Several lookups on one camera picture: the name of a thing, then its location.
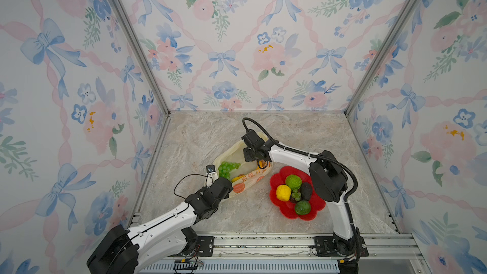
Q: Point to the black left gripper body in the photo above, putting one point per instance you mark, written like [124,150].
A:
[215,207]

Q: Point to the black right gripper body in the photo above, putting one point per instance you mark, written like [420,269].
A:
[249,154]

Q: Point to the pale yellow plastic bag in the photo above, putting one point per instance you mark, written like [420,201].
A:
[235,154]

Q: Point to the yellow fruit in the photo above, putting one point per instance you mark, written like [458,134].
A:
[283,193]

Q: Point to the purple mangosteen green calyx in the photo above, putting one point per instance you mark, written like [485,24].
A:
[295,196]

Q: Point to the dark green avocado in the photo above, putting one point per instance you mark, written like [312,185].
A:
[302,208]

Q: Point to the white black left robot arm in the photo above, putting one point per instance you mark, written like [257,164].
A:
[131,250]

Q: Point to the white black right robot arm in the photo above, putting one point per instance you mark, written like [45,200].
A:
[332,181]

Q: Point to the yellow banana in bag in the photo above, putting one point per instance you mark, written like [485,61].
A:
[249,170]

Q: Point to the green grapes bunch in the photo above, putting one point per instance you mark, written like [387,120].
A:
[225,169]

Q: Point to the red flower-shaped plate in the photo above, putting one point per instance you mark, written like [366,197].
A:
[287,208]

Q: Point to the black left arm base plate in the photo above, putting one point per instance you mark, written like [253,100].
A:
[200,246]

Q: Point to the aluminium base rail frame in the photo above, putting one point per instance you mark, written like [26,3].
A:
[293,253]

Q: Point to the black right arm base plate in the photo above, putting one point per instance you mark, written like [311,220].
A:
[327,246]

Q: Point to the aluminium corner frame post left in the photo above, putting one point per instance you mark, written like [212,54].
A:
[130,34]

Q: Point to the aluminium corner frame post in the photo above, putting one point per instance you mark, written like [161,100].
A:
[396,29]
[130,34]

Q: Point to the aluminium corner frame post right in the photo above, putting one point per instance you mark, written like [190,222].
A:
[396,29]

